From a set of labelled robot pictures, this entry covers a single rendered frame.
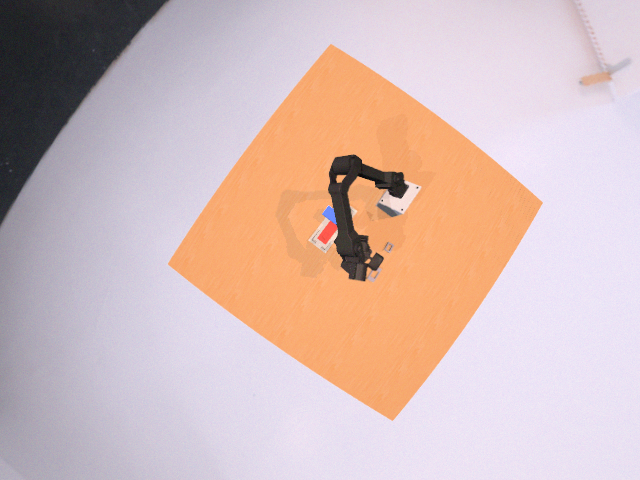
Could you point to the blue rectangular block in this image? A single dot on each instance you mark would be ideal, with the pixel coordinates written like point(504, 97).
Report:
point(329, 214)

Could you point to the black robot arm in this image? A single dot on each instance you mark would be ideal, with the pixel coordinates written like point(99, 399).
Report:
point(352, 247)

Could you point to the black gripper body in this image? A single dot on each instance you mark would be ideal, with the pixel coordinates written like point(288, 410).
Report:
point(375, 261)

